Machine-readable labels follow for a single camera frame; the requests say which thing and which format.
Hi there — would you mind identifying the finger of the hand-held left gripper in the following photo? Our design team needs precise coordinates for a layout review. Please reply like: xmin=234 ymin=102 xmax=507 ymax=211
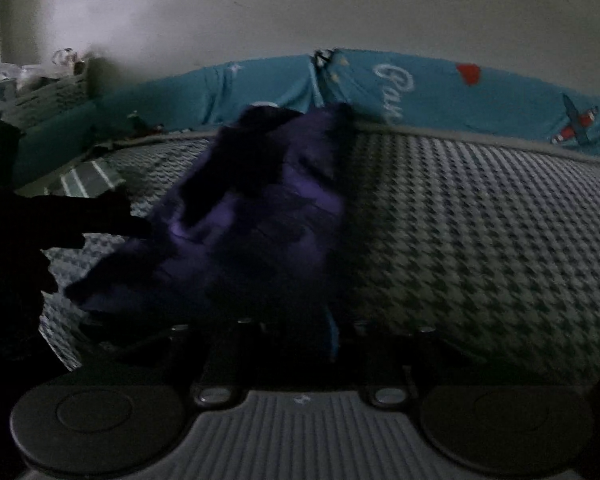
xmin=14 ymin=189 xmax=154 ymax=252

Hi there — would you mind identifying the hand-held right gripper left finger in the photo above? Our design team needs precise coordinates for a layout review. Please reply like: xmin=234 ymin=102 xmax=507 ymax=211
xmin=80 ymin=316 xmax=254 ymax=409

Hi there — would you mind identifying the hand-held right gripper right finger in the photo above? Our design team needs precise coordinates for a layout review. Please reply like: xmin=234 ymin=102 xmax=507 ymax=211
xmin=324 ymin=304 xmax=473 ymax=409

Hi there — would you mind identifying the green striped garment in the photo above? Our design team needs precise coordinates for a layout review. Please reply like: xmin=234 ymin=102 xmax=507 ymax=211
xmin=44 ymin=156 xmax=129 ymax=199

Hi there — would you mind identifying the purple floral garment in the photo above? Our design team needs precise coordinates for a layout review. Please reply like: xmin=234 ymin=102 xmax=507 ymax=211
xmin=64 ymin=101 xmax=362 ymax=363

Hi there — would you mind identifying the dark teal bed bumper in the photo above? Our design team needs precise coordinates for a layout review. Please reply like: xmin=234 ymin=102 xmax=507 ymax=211
xmin=14 ymin=94 xmax=147 ymax=192

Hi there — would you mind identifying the perforated plastic basket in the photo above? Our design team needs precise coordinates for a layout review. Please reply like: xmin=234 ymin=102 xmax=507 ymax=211
xmin=1 ymin=59 xmax=92 ymax=129

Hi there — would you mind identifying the houndstooth mattress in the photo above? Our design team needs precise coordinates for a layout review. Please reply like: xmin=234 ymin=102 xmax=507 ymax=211
xmin=14 ymin=126 xmax=600 ymax=388

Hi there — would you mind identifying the blue printed bed bumper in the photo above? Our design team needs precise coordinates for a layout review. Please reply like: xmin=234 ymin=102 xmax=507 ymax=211
xmin=94 ymin=48 xmax=600 ymax=162

